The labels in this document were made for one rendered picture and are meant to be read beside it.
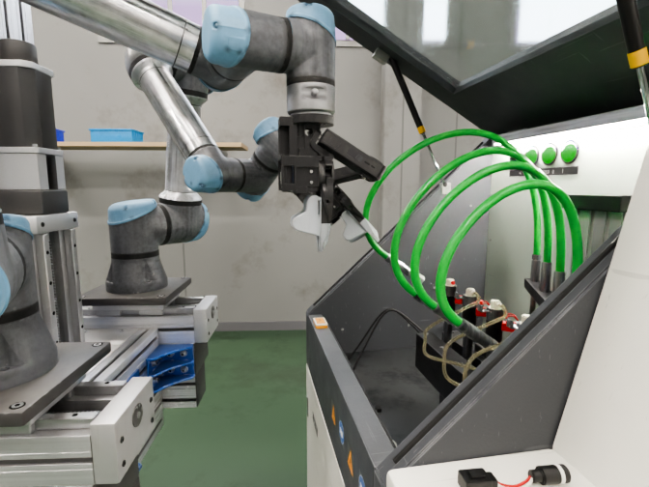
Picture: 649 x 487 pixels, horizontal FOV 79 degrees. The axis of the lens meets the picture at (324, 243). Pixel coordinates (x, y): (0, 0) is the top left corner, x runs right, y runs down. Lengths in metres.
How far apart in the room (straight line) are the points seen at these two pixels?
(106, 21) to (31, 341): 0.46
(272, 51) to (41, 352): 0.54
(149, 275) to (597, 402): 0.96
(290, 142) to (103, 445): 0.49
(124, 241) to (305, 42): 0.70
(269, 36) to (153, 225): 0.66
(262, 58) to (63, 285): 0.64
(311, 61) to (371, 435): 0.55
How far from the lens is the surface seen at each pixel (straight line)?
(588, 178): 0.99
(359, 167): 0.63
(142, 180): 3.78
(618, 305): 0.57
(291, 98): 0.63
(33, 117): 0.94
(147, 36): 0.71
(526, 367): 0.56
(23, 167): 0.94
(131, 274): 1.11
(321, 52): 0.64
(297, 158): 0.61
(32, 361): 0.71
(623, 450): 0.57
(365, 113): 3.61
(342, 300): 1.14
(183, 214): 1.17
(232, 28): 0.60
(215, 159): 0.86
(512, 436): 0.60
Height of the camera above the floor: 1.31
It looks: 8 degrees down
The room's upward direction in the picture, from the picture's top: straight up
